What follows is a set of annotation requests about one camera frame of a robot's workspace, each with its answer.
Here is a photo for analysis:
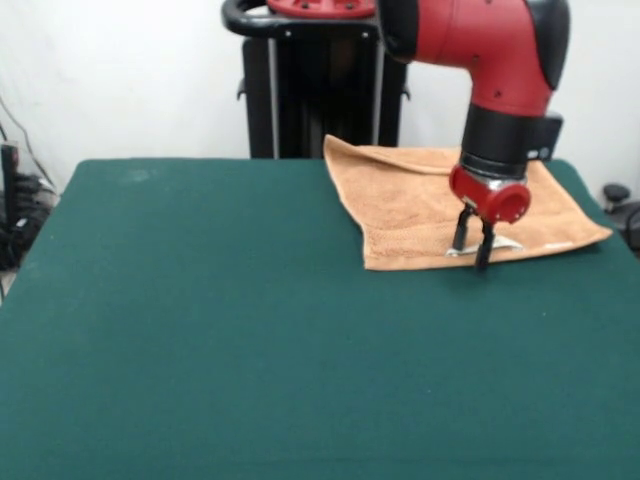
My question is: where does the tan terry towel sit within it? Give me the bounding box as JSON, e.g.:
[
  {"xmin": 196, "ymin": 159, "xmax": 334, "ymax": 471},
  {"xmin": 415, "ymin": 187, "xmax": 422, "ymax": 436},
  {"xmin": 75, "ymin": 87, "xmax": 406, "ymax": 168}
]
[{"xmin": 323, "ymin": 133, "xmax": 614, "ymax": 272}]

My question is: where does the dark green table cloth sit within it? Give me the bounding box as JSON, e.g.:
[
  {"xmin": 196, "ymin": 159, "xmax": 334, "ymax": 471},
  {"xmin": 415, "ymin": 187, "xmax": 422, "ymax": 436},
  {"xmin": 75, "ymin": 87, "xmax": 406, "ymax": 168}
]
[{"xmin": 0, "ymin": 157, "xmax": 640, "ymax": 480}]

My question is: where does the black cable bundle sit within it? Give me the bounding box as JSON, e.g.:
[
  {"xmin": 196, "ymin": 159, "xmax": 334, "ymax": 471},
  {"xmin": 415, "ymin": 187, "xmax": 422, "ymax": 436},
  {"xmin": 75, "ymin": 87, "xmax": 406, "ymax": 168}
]
[{"xmin": 0, "ymin": 94, "xmax": 62, "ymax": 272}]

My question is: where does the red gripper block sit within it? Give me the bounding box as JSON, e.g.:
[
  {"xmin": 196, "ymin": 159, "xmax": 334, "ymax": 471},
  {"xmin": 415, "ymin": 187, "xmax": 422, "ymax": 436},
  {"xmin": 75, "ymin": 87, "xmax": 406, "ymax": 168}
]
[{"xmin": 448, "ymin": 164, "xmax": 530, "ymax": 270}]

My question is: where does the black robot pedestal with handle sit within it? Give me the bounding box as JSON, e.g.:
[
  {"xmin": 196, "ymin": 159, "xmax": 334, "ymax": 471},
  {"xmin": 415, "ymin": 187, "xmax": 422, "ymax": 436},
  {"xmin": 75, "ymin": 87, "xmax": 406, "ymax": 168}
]
[{"xmin": 222, "ymin": 0, "xmax": 412, "ymax": 160}]

